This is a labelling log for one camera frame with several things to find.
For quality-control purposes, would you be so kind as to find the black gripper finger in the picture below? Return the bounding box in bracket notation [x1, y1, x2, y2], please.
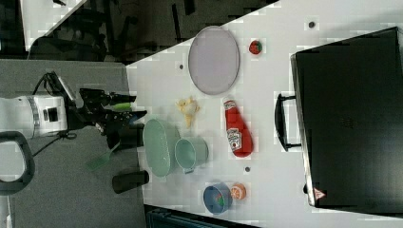
[109, 92, 136, 105]
[125, 110, 147, 124]

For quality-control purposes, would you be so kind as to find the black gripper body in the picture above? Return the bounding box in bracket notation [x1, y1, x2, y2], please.
[65, 87, 131, 150]

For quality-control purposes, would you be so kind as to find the red plush ketchup bottle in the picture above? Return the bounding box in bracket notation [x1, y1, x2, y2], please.
[223, 100, 254, 158]

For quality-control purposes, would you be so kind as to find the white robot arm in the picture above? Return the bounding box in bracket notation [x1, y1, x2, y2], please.
[1, 88, 147, 148]

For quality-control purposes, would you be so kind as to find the green oval strainer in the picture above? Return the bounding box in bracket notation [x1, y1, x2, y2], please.
[143, 119, 180, 178]

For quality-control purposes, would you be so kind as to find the plush peeled banana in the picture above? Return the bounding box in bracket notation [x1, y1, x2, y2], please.
[176, 96, 200, 128]

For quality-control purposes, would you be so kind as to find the green spatula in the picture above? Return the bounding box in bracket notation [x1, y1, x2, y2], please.
[86, 142, 121, 171]

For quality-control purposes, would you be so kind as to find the green mug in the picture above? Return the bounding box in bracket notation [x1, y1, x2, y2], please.
[174, 137, 209, 174]

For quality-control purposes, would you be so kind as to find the grey round plate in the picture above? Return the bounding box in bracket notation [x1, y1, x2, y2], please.
[188, 26, 240, 95]

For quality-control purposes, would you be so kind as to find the blue bowl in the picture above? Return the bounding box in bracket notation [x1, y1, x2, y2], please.
[202, 182, 233, 215]

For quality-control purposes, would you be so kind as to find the plush strawberry in bowl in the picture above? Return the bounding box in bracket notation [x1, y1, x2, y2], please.
[216, 194, 225, 206]

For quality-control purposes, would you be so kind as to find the plush orange slice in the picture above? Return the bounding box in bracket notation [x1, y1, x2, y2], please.
[230, 183, 246, 200]

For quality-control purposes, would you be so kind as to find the black toaster oven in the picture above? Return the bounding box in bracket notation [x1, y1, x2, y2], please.
[290, 27, 403, 218]

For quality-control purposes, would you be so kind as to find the black cylinder table post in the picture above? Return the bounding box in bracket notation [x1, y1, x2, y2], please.
[112, 170, 149, 194]

